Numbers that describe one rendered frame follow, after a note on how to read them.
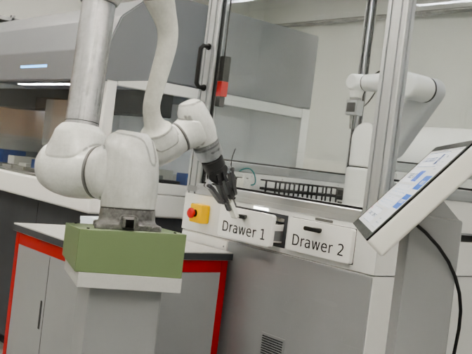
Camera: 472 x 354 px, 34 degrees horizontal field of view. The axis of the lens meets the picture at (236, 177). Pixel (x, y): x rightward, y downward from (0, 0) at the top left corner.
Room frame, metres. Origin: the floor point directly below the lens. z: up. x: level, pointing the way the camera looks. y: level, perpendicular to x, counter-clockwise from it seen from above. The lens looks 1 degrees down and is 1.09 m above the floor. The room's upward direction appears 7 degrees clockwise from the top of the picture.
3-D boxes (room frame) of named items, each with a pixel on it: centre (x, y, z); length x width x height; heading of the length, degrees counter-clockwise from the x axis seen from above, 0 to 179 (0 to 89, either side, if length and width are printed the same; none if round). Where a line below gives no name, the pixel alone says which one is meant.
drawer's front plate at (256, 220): (2.73, -0.05, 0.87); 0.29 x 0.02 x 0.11; 39
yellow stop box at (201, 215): (3.00, 0.13, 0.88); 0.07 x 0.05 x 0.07; 39
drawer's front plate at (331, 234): (2.51, -0.29, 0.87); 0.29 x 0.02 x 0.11; 39
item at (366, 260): (3.03, -0.50, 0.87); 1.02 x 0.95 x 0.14; 39
